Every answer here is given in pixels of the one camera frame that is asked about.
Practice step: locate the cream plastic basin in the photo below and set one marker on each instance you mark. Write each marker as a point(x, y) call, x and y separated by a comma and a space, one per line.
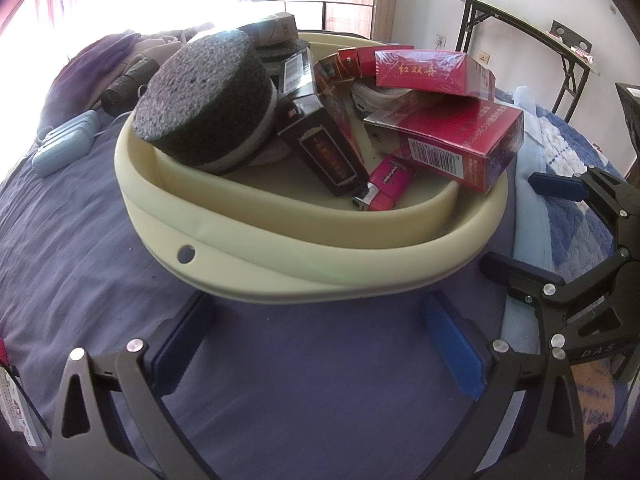
point(300, 270)

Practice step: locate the black stand with holes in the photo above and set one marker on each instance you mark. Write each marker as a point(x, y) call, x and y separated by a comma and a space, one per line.
point(570, 35)

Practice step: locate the beige cloth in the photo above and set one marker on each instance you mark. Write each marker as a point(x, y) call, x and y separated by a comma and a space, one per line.
point(170, 42)

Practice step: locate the purple cloth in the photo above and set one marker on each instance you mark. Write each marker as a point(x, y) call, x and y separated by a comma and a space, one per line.
point(85, 70)

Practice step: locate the black folding table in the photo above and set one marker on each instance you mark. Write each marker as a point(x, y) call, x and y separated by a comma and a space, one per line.
point(500, 10)

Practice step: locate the small red cigarette pack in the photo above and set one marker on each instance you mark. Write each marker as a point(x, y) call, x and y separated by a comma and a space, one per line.
point(355, 62)

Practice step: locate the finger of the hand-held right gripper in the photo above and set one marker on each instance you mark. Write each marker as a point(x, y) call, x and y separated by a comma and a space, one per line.
point(555, 185)
point(505, 270)

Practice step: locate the wall socket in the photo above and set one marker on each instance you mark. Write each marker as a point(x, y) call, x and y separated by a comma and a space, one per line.
point(440, 40)
point(483, 55)

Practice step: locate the blue white patterned quilt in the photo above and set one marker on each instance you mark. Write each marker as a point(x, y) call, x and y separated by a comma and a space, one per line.
point(565, 150)

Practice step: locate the black bag roll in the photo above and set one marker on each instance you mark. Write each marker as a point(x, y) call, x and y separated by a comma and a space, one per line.
point(127, 85)

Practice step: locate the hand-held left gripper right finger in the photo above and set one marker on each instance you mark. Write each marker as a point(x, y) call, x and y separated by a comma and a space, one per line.
point(455, 350)

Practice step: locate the pink lighter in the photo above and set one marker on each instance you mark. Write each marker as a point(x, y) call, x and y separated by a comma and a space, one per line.
point(387, 180)

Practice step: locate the red packets on table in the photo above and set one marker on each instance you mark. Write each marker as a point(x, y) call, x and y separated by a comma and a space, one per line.
point(585, 54)

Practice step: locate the dark brown cigarette box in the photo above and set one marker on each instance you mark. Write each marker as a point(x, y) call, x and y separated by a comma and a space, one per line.
point(320, 150)

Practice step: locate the red cellophane-wrapped cigarette pack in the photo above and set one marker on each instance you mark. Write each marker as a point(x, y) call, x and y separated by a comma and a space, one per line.
point(430, 72)

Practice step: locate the purple blueberry plush toy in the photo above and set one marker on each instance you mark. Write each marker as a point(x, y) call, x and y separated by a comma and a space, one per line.
point(200, 90)

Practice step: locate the dark speckled pad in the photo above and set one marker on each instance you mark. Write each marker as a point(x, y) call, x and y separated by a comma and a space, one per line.
point(282, 52)

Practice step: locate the white round object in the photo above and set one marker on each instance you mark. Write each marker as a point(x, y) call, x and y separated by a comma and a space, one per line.
point(372, 97)

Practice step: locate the printed paper packet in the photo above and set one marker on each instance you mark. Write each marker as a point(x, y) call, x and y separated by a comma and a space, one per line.
point(17, 410)

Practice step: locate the brown white cigarette pack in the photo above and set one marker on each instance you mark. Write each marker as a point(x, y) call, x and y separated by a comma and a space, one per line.
point(270, 27)

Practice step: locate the black box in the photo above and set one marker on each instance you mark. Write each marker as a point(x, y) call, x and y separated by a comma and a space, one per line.
point(629, 105)

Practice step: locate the blue-grey bed sheet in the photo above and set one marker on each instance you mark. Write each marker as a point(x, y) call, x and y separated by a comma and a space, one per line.
point(300, 385)

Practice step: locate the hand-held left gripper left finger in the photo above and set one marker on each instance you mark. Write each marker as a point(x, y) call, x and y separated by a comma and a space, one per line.
point(180, 350)

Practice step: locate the dark red glossy pack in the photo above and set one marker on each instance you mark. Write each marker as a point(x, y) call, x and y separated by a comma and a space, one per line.
point(336, 95)

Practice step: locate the large red cigarette box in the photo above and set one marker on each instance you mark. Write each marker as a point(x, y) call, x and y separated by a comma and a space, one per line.
point(450, 135)

